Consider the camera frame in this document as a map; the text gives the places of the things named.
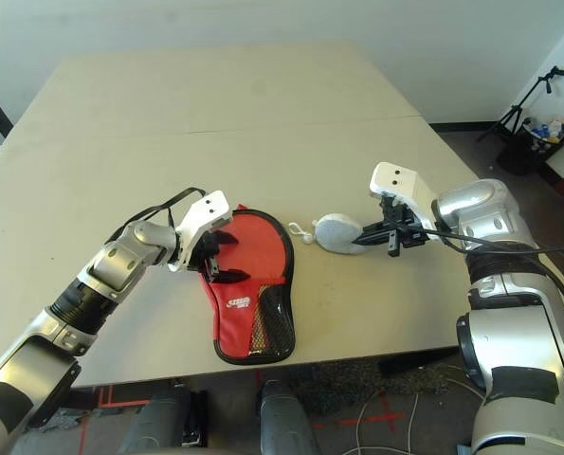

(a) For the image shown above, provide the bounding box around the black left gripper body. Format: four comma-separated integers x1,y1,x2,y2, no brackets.
191,230,219,282

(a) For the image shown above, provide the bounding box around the grey robot right leg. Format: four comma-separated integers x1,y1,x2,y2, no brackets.
257,378,320,455

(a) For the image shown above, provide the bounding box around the black tripod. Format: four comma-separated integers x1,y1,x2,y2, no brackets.
475,65,564,143

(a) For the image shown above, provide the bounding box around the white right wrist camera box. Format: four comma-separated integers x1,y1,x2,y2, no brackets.
369,161,437,233

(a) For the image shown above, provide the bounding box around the red tape cross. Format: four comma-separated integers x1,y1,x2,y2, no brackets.
336,409,406,428

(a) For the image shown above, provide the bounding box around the white floor cable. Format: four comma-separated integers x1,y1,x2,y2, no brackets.
352,391,420,455

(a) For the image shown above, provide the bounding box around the grey robot left leg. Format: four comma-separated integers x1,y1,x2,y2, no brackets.
118,378,209,451

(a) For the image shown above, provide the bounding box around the grey robot leg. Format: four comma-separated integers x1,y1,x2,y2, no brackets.
257,378,320,455
118,378,209,451

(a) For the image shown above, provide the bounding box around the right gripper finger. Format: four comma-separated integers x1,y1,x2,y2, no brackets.
352,223,396,246

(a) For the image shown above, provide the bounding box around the dark speckled carpet piece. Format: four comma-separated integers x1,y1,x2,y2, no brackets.
290,353,467,416

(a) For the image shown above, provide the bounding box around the red black paddle case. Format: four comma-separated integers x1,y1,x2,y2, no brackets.
196,204,296,366

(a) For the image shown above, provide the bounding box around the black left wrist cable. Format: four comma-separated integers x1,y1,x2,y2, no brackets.
122,188,207,233

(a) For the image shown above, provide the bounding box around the black waste bin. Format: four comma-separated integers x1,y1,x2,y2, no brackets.
497,116,564,176

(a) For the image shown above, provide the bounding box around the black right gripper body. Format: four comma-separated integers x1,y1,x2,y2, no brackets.
379,196,428,260

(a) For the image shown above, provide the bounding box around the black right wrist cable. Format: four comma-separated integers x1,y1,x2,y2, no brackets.
404,227,564,329

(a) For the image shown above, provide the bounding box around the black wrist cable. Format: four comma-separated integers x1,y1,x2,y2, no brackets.
404,227,564,329
122,188,207,233

